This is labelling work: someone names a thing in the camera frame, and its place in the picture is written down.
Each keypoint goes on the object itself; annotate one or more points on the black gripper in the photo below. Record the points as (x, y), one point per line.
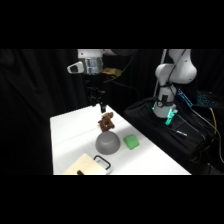
(93, 90)

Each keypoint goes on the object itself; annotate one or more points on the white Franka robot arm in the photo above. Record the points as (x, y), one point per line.
(177, 71)

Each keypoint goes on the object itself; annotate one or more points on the brown teddy bear toy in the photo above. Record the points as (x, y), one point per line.
(106, 122)

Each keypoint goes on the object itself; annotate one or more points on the tan cardboard piece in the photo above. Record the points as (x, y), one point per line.
(111, 72)

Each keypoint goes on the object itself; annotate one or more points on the grey upturned bowl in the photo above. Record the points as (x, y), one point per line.
(107, 143)

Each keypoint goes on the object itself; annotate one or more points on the green cube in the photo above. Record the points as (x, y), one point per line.
(131, 142)

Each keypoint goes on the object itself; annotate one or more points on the black robot stand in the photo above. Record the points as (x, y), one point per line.
(160, 133)

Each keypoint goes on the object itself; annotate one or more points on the green base light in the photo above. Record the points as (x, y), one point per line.
(170, 116)

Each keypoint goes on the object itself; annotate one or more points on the small brown piece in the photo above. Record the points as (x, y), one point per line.
(81, 172)

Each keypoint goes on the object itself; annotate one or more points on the black curtain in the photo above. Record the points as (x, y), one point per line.
(33, 110)

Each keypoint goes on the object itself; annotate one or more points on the blue ribbed device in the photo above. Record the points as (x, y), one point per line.
(184, 97)

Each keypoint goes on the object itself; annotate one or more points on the silver blue pen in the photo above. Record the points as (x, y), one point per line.
(181, 133)

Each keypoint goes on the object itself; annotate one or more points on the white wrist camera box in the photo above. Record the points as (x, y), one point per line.
(75, 67)

